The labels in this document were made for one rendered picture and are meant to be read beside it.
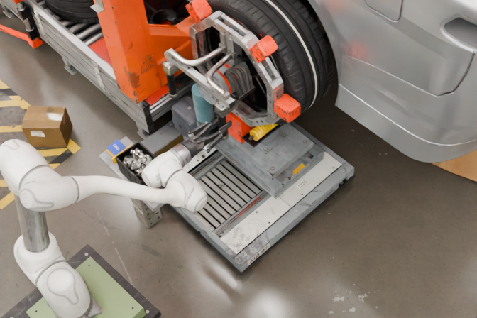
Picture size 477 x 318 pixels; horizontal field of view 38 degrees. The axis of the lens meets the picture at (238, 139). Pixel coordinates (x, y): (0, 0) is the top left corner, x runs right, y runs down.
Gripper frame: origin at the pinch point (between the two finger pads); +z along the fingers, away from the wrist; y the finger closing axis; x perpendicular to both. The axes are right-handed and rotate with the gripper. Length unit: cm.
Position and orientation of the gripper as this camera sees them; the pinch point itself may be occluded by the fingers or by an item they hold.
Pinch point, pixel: (222, 124)
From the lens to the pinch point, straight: 292.1
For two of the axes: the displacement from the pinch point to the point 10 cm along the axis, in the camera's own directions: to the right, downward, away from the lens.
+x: -0.5, -6.2, -7.8
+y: 6.8, 5.5, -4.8
